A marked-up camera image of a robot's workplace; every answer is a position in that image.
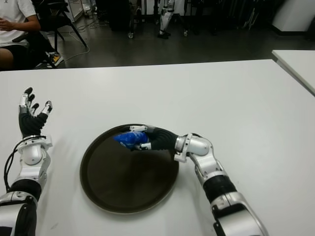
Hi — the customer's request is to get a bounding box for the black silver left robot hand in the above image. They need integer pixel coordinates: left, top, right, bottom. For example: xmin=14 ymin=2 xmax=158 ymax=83
xmin=18 ymin=87 xmax=54 ymax=140

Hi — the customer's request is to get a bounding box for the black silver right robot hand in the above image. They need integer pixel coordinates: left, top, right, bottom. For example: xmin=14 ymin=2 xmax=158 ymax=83
xmin=129 ymin=124 xmax=179 ymax=151

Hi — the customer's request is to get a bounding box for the seated person in white shirt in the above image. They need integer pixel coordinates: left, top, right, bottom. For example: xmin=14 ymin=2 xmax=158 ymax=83
xmin=0 ymin=0 xmax=41 ymax=71

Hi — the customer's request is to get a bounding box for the round dark brown tray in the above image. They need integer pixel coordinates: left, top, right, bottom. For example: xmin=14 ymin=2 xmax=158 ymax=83
xmin=79 ymin=124 xmax=180 ymax=214

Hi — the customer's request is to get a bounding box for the white floor cable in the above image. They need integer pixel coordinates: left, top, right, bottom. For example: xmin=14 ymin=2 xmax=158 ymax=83
xmin=64 ymin=18 xmax=111 ymax=62

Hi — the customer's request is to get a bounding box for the leaning metal frame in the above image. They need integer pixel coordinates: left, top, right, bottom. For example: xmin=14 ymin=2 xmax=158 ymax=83
xmin=242 ymin=6 xmax=261 ymax=30

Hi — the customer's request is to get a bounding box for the yellow black sneaker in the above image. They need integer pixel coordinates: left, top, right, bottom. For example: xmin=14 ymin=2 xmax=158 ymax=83
xmin=50 ymin=51 xmax=65 ymax=66

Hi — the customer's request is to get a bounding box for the black wheeled case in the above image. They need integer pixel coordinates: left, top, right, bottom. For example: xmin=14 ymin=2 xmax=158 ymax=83
xmin=108 ymin=0 xmax=136 ymax=39

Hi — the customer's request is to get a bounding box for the standing white robot background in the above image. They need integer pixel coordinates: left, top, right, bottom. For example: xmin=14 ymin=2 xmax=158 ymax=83
xmin=157 ymin=0 xmax=177 ymax=39

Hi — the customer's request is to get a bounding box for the white cabinet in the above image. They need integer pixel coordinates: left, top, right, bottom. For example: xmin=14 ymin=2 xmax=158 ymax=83
xmin=272 ymin=0 xmax=315 ymax=32

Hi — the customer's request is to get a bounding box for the white side table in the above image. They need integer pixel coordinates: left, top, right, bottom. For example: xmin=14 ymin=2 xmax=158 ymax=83
xmin=272 ymin=50 xmax=315 ymax=96

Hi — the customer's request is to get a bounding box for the black rolling stand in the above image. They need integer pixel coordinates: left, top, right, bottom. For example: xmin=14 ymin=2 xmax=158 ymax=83
xmin=176 ymin=11 xmax=190 ymax=37

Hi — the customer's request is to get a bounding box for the blue Oreo packet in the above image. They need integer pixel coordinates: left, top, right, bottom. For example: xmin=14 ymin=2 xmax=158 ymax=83
xmin=113 ymin=131 xmax=150 ymax=149

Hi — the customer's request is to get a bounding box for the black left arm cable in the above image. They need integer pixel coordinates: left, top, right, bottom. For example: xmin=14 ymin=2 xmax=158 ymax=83
xmin=3 ymin=141 xmax=25 ymax=193

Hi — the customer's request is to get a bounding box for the black office chair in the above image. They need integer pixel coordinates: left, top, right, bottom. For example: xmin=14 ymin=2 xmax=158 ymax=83
xmin=13 ymin=31 xmax=58 ymax=69

